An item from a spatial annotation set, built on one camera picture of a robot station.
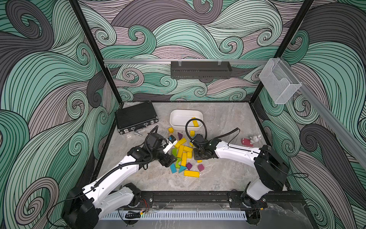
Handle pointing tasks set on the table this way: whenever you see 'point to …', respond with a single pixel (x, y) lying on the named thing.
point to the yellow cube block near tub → (170, 130)
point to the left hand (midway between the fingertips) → (172, 153)
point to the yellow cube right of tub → (192, 133)
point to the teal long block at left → (173, 168)
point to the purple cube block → (188, 166)
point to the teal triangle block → (182, 168)
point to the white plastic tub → (178, 118)
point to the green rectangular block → (174, 151)
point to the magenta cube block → (200, 167)
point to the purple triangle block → (180, 136)
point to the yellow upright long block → (180, 150)
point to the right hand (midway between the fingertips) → (195, 156)
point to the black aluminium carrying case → (135, 117)
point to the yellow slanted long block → (180, 142)
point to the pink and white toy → (249, 143)
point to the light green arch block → (177, 165)
